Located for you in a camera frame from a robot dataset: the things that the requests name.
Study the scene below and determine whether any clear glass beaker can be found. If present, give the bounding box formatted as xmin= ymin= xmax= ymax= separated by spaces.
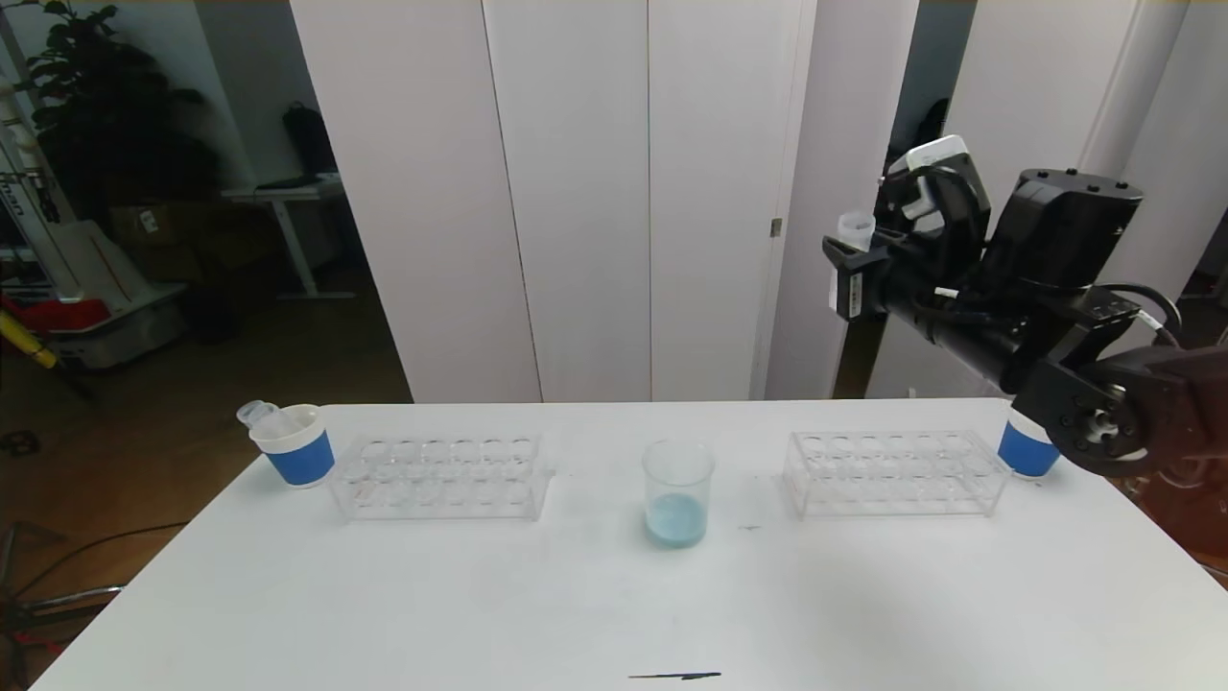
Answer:
xmin=641 ymin=438 xmax=716 ymax=550

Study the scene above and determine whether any clear plastic test tube rack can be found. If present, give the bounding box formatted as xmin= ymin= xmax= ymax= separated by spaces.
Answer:
xmin=331 ymin=432 xmax=557 ymax=522
xmin=782 ymin=428 xmax=1010 ymax=517

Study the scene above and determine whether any white folding screen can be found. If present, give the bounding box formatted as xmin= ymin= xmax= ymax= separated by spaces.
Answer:
xmin=291 ymin=0 xmax=917 ymax=404
xmin=863 ymin=0 xmax=1228 ymax=399

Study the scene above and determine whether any blue white paper cup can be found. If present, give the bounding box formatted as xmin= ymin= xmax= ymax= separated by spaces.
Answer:
xmin=998 ymin=408 xmax=1061 ymax=479
xmin=249 ymin=404 xmax=337 ymax=488

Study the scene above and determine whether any black backpack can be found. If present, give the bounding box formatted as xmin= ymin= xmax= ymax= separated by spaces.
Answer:
xmin=283 ymin=103 xmax=340 ymax=177

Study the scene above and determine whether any white desk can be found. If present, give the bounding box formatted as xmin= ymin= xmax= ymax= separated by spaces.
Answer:
xmin=223 ymin=178 xmax=358 ymax=303

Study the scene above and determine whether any brown cardboard box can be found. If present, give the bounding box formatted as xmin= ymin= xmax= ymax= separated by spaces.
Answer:
xmin=108 ymin=202 xmax=231 ymax=253

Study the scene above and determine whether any white machine base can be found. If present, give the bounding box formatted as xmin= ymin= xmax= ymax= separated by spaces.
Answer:
xmin=48 ymin=221 xmax=190 ymax=370

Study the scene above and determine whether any red plastic object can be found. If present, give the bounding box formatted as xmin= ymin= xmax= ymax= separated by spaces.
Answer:
xmin=0 ymin=296 xmax=111 ymax=337

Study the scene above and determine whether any dark green potted plant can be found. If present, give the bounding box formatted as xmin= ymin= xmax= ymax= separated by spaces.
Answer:
xmin=19 ymin=0 xmax=222 ymax=226

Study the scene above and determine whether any yellow pole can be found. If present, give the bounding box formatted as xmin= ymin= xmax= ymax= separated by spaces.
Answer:
xmin=0 ymin=307 xmax=60 ymax=371

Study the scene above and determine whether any white banner stand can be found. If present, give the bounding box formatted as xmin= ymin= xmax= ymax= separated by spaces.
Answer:
xmin=0 ymin=77 xmax=83 ymax=303

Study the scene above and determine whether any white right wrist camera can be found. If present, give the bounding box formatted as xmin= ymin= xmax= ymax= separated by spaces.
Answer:
xmin=883 ymin=134 xmax=972 ymax=220

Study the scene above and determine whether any black floor cable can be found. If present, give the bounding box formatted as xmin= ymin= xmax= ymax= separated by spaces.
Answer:
xmin=0 ymin=521 xmax=190 ymax=615

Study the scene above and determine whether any black right camera cable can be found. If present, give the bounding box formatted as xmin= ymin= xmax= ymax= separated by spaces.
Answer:
xmin=1094 ymin=283 xmax=1183 ymax=348

